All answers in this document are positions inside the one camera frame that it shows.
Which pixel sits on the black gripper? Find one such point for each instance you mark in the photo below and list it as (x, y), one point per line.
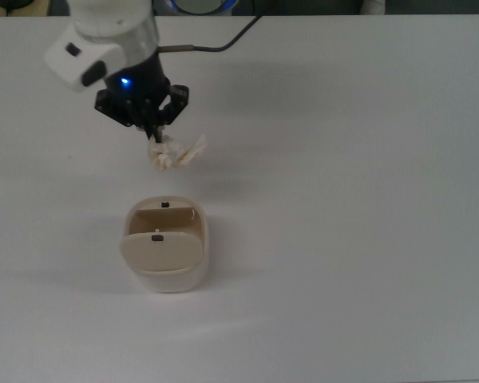
(143, 80)

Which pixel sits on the small white lidded bin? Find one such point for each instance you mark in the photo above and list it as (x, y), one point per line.
(171, 279)

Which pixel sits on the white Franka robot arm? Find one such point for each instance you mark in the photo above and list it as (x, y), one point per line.
(104, 16)

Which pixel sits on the grey disc with blue rim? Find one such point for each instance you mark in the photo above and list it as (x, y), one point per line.
(203, 5)

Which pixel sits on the black round object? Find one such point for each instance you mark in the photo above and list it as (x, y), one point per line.
(14, 3)

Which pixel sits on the white paper trash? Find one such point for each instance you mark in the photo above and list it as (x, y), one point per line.
(171, 153)

